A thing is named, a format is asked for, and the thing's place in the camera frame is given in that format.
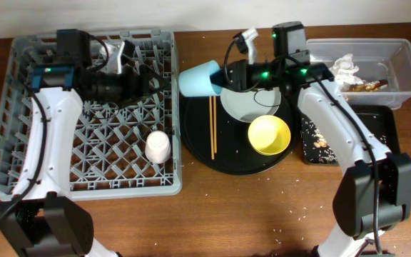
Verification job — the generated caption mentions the light blue plastic cup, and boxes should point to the light blue plastic cup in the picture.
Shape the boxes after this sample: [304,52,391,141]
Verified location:
[178,61,223,97]

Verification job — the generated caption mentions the yellow plastic bowl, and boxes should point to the yellow plastic bowl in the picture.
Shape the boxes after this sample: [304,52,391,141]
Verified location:
[248,115,291,156]

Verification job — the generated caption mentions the pink plastic cup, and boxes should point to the pink plastic cup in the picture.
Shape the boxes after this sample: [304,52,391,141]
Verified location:
[145,131,171,164]

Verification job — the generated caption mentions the food scraps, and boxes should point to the food scraps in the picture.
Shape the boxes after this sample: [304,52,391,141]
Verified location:
[313,133,328,148]

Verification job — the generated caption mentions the gold foil wrapper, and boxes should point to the gold foil wrapper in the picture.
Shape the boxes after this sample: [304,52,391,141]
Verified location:
[348,80,388,92]

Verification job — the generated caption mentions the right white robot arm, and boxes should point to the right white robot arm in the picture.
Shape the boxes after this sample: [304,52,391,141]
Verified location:
[210,21,411,256]

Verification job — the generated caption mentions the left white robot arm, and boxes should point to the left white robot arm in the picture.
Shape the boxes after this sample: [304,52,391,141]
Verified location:
[0,29,171,256]

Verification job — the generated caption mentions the grey dishwasher rack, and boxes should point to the grey dishwasher rack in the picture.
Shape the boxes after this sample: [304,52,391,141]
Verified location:
[0,29,182,201]

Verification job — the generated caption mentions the right wooden chopstick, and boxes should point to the right wooden chopstick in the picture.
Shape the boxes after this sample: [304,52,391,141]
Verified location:
[212,96,218,154]

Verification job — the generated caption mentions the wooden chopstick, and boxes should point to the wooden chopstick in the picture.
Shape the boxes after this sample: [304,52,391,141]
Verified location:
[208,96,215,160]
[212,96,218,154]

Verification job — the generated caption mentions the left wooden chopstick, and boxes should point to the left wooden chopstick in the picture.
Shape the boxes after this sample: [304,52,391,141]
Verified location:
[208,96,215,160]

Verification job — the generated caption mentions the round black tray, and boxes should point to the round black tray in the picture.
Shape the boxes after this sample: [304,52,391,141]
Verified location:
[180,97,300,175]

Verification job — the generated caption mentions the crumpled white tissue in bin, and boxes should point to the crumpled white tissue in bin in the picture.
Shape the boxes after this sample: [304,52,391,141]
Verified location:
[329,54,363,91]

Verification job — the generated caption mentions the clear plastic bin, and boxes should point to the clear plastic bin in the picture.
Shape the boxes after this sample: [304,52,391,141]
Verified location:
[307,39,411,109]

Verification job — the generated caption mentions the black rectangular bin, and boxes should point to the black rectangular bin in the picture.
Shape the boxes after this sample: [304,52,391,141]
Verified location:
[301,105,401,166]

